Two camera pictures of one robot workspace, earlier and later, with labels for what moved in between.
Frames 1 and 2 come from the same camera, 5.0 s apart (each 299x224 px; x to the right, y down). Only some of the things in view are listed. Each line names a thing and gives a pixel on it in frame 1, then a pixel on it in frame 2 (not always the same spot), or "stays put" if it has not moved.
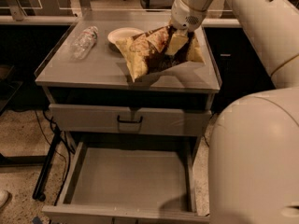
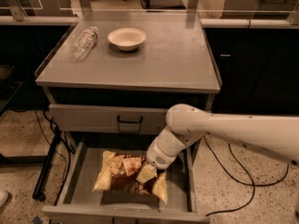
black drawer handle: (129, 121) stays put
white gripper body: (186, 15) → (156, 159)
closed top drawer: (130, 120) stays put
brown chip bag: (146, 53) → (119, 172)
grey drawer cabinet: (129, 151) stays put
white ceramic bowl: (123, 33) stays put
